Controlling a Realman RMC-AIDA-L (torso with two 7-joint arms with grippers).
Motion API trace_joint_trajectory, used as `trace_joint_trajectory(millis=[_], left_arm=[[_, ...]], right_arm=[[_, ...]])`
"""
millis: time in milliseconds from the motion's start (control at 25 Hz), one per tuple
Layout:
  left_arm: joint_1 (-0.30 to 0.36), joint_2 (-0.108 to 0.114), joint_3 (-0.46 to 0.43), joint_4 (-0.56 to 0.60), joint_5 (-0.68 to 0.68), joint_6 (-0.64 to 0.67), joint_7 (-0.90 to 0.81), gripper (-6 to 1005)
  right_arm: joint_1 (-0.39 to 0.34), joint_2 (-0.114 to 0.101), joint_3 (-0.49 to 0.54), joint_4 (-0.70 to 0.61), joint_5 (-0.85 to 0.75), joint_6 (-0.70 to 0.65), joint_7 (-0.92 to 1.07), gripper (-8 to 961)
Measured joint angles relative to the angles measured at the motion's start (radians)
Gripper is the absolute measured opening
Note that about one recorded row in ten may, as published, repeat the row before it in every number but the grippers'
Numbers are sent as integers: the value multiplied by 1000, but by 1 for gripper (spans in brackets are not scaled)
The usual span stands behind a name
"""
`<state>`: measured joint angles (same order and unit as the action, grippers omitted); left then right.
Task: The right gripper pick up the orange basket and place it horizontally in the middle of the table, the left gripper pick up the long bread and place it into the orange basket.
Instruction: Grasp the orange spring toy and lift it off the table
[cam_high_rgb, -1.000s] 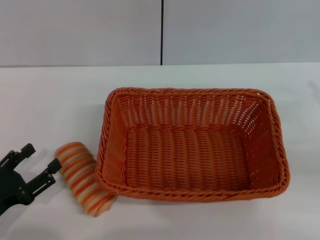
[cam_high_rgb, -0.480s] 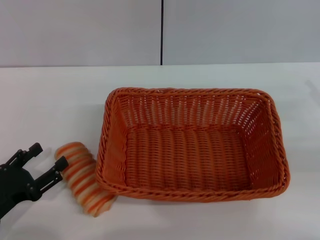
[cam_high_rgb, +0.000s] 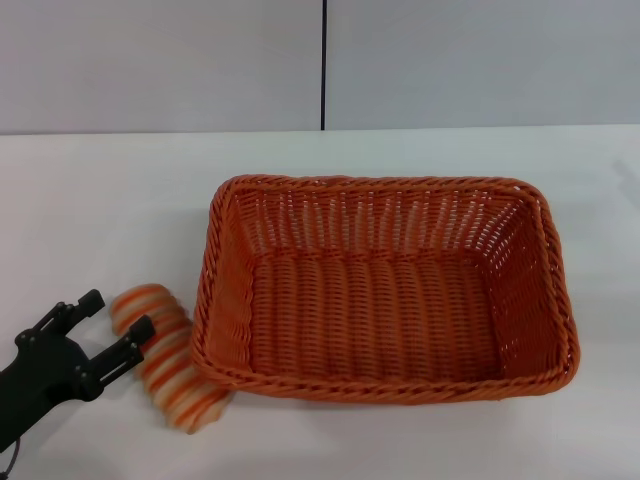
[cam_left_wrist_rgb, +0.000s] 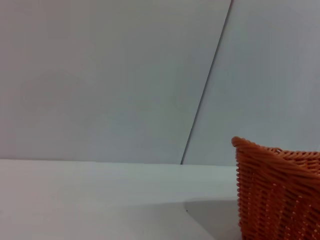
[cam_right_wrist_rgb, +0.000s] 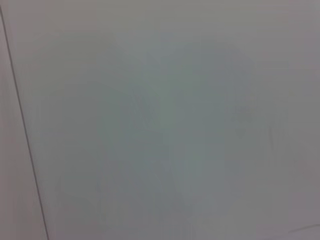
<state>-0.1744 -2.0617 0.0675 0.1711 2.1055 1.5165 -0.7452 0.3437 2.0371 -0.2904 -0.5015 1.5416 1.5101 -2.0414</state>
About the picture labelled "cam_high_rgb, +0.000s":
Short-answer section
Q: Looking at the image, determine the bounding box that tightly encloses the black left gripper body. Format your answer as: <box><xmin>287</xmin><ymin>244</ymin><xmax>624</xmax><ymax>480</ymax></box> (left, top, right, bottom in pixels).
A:
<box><xmin>13</xmin><ymin>325</ymin><xmax>99</xmax><ymax>404</ymax></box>

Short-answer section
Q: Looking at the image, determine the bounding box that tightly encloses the orange white striped bread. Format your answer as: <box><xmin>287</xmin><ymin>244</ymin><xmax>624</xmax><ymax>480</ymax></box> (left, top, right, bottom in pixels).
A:
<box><xmin>109</xmin><ymin>282</ymin><xmax>230</xmax><ymax>435</ymax></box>

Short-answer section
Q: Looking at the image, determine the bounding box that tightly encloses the orange woven plastic basket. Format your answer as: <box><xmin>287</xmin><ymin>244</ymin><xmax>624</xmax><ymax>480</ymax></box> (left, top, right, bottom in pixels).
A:
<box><xmin>189</xmin><ymin>173</ymin><xmax>581</xmax><ymax>404</ymax></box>

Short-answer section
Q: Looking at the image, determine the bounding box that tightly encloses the thin dark arm cable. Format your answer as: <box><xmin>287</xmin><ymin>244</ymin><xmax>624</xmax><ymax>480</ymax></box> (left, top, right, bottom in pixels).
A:
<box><xmin>0</xmin><ymin>435</ymin><xmax>24</xmax><ymax>480</ymax></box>

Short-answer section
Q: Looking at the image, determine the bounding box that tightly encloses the dark vertical wall strip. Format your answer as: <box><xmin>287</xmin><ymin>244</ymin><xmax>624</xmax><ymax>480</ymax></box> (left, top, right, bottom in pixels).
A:
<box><xmin>321</xmin><ymin>0</ymin><xmax>329</xmax><ymax>132</ymax></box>

